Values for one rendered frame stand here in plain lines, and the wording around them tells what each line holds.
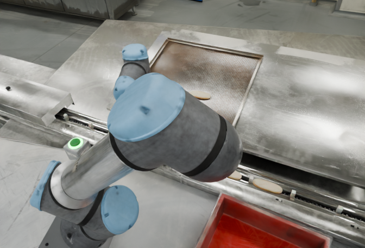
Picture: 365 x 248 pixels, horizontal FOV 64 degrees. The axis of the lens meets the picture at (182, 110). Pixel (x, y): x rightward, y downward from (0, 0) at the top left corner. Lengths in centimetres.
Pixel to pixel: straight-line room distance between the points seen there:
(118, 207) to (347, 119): 88
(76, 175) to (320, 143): 84
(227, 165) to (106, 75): 126
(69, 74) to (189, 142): 138
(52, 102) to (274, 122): 94
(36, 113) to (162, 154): 100
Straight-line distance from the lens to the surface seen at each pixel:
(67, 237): 94
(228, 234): 99
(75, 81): 167
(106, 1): 376
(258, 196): 102
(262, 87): 129
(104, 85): 157
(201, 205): 104
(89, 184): 62
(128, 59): 86
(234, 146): 46
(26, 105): 145
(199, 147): 43
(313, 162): 111
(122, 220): 79
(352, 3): 431
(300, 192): 108
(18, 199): 124
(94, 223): 80
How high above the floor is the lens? 173
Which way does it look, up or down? 43 degrees down
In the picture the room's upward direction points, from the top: 5 degrees counter-clockwise
